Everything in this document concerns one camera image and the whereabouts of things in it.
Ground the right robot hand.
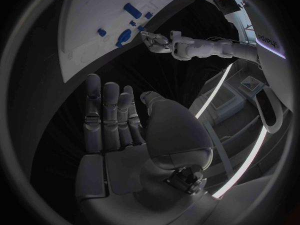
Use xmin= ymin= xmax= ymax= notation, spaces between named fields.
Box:
xmin=75 ymin=73 xmax=222 ymax=225

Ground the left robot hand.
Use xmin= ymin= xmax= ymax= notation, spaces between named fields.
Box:
xmin=139 ymin=30 xmax=172 ymax=54

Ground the white task board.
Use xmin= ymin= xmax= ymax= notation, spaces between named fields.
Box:
xmin=56 ymin=0 xmax=205 ymax=84

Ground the blue gear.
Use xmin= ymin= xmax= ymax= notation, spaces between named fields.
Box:
xmin=114 ymin=29 xmax=133 ymax=48

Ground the long blue cylinder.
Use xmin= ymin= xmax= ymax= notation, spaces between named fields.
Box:
xmin=123 ymin=3 xmax=143 ymax=20

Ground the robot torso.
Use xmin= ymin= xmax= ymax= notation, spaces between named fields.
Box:
xmin=253 ymin=0 xmax=297 ymax=134

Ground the white cable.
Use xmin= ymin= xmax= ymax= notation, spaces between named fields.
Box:
xmin=205 ymin=36 xmax=242 ymax=43

